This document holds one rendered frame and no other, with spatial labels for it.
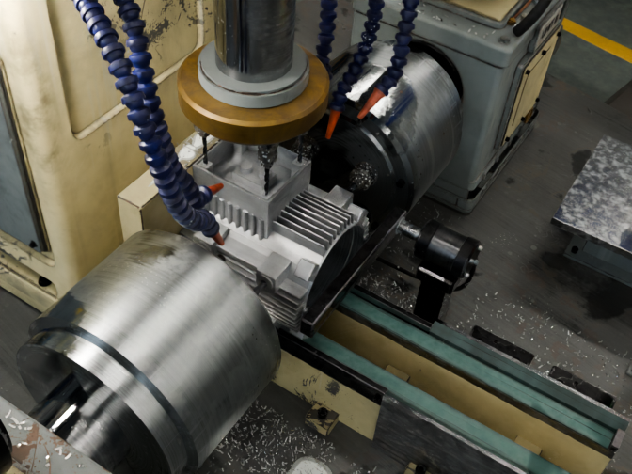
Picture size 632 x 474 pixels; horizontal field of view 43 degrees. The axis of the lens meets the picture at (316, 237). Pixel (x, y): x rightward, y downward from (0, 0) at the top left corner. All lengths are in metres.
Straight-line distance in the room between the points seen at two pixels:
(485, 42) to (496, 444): 0.61
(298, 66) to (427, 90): 0.31
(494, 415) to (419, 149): 0.39
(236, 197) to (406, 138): 0.27
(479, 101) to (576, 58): 2.21
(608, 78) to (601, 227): 2.12
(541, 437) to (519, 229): 0.48
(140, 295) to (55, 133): 0.25
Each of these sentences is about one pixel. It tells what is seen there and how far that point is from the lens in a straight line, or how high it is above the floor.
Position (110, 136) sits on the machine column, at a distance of 1.12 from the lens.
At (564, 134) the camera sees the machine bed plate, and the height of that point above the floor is 0.80.
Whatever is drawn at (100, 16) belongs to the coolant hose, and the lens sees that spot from 0.79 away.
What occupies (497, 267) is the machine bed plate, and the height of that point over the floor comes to 0.80.
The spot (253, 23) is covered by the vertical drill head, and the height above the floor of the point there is 1.38.
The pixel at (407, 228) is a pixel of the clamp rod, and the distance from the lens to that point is 1.17.
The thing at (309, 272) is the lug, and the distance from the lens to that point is 1.01.
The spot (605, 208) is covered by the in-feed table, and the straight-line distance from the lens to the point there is 1.46.
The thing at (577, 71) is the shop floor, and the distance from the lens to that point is 3.50.
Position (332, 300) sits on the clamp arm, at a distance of 1.06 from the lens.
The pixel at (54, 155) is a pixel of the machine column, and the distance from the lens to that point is 1.05.
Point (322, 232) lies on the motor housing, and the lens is 1.03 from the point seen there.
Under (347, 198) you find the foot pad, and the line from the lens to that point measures 1.13.
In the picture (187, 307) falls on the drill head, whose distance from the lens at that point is 0.89.
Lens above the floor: 1.85
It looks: 47 degrees down
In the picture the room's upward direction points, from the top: 5 degrees clockwise
